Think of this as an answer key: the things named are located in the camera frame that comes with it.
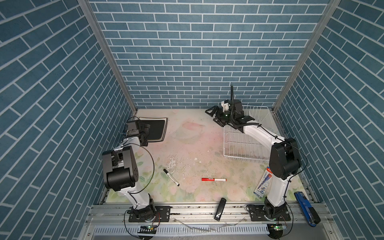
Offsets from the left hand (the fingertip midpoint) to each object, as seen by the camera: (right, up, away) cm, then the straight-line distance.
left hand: (149, 128), depth 97 cm
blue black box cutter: (+87, -40, -25) cm, 99 cm away
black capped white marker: (+17, -28, -12) cm, 34 cm away
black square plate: (+3, +1, +9) cm, 10 cm away
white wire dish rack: (+59, -11, +4) cm, 60 cm away
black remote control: (+43, -39, -23) cm, 63 cm away
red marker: (+41, -29, -12) cm, 52 cm away
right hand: (+38, +9, -8) cm, 40 cm away
